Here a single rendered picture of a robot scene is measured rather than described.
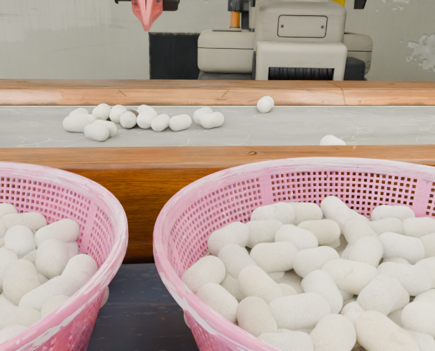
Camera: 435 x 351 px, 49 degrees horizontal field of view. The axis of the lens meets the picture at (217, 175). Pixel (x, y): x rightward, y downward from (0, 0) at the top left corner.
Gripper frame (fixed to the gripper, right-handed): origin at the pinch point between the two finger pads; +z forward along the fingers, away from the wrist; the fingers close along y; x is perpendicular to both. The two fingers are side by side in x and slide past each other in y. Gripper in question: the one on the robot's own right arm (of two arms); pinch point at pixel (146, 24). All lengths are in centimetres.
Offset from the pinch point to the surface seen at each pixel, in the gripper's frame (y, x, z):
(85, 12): -38, 130, -149
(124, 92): -3.7, 8.2, 5.8
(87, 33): -38, 138, -142
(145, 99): -0.5, 8.3, 7.3
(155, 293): 1.3, -12.9, 43.3
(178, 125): 3.9, -2.6, 19.9
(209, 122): 7.7, -2.0, 19.1
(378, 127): 29.9, -0.6, 19.3
